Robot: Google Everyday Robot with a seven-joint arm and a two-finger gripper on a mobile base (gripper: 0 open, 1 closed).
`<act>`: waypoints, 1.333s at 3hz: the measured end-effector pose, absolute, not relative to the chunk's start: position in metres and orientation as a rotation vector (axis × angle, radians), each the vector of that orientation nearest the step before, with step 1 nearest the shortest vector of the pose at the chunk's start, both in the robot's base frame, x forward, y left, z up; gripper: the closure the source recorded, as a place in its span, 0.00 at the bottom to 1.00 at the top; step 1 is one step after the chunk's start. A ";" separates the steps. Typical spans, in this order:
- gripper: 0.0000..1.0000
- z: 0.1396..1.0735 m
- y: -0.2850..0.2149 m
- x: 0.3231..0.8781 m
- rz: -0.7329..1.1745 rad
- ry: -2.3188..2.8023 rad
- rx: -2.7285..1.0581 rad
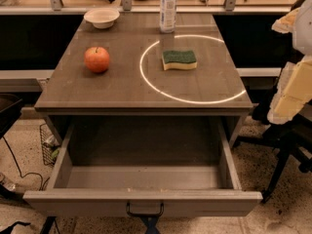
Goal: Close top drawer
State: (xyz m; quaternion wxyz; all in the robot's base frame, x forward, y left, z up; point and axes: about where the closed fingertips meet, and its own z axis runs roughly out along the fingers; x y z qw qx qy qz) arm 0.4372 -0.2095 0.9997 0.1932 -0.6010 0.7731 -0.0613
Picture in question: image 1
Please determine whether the grey top drawer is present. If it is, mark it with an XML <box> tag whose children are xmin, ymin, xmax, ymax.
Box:
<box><xmin>24</xmin><ymin>116</ymin><xmax>261</xmax><ymax>217</ymax></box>

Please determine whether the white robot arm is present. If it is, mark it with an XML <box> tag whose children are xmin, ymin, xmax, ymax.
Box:
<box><xmin>267</xmin><ymin>0</ymin><xmax>312</xmax><ymax>125</ymax></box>

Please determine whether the green yellow sponge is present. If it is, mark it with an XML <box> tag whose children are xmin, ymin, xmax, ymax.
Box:
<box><xmin>162</xmin><ymin>51</ymin><xmax>197</xmax><ymax>70</ymax></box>

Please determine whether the red apple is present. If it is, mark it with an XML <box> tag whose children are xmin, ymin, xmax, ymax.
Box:
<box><xmin>84</xmin><ymin>47</ymin><xmax>110</xmax><ymax>73</ymax></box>

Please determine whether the white bowl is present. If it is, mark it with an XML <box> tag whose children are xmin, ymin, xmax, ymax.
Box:
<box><xmin>84</xmin><ymin>8</ymin><xmax>120</xmax><ymax>29</ymax></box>

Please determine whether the clear plastic water bottle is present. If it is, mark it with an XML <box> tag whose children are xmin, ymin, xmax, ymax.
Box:
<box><xmin>159</xmin><ymin>0</ymin><xmax>176</xmax><ymax>33</ymax></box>

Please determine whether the blue tape cross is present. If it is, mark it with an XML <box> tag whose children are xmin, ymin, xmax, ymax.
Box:
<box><xmin>140</xmin><ymin>217</ymin><xmax>160</xmax><ymax>234</ymax></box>

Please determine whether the black office chair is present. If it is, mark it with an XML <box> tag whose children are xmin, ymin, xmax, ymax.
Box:
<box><xmin>235</xmin><ymin>85</ymin><xmax>312</xmax><ymax>204</ymax></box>

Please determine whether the black bin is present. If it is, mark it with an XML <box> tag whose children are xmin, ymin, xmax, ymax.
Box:
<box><xmin>0</xmin><ymin>94</ymin><xmax>23</xmax><ymax>138</ymax></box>

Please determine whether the black drawer handle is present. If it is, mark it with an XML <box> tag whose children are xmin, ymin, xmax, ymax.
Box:
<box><xmin>126</xmin><ymin>202</ymin><xmax>165</xmax><ymax>217</ymax></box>

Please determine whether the black wire basket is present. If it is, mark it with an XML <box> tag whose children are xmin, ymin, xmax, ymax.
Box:
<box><xmin>39</xmin><ymin>124</ymin><xmax>60</xmax><ymax>167</ymax></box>

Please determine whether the black cable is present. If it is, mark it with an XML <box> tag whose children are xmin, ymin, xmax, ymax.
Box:
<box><xmin>2</xmin><ymin>136</ymin><xmax>51</xmax><ymax>191</ymax></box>

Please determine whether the metal railing frame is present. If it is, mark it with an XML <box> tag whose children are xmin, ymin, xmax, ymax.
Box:
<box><xmin>0</xmin><ymin>0</ymin><xmax>294</xmax><ymax>15</ymax></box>

